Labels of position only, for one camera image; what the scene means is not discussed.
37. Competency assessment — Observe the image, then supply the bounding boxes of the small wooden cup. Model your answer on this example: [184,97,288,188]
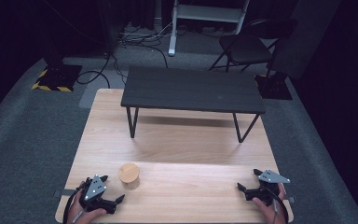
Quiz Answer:
[117,162,141,191]

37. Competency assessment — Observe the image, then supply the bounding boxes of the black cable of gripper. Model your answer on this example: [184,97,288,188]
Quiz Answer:
[62,181,90,224]
[260,186,290,224]

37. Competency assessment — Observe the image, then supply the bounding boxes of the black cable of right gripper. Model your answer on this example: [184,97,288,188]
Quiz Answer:
[260,186,290,224]

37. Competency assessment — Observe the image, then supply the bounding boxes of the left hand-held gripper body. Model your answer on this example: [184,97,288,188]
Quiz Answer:
[78,174,119,216]

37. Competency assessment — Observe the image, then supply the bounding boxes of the person's right hand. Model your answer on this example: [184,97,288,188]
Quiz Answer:
[252,182,289,224]

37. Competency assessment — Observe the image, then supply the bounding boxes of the dark cabinet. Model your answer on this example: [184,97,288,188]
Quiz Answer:
[96,0,130,54]

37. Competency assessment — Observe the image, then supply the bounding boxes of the black low table with metal legs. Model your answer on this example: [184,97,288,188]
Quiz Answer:
[120,66,267,145]

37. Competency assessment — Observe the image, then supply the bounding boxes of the person's left hand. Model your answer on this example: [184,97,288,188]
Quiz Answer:
[66,186,107,224]

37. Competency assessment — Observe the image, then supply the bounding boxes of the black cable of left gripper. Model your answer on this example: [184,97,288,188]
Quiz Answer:
[62,181,90,224]

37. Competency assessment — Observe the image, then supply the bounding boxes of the black folding chair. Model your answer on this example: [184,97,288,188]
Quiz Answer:
[208,18,298,75]

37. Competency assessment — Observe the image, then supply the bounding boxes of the black floor cable loop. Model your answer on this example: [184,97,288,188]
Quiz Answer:
[76,51,112,91]

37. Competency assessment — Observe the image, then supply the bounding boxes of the white metal stand frame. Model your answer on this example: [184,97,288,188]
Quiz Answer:
[167,0,252,58]

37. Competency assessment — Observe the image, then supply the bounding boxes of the bundle of floor cables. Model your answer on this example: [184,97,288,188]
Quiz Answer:
[111,21,174,86]

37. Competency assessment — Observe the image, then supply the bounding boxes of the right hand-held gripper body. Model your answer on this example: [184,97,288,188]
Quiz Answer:
[244,169,292,206]

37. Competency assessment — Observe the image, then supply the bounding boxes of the black base plate with yellow stripes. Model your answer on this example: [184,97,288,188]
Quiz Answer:
[31,63,84,93]

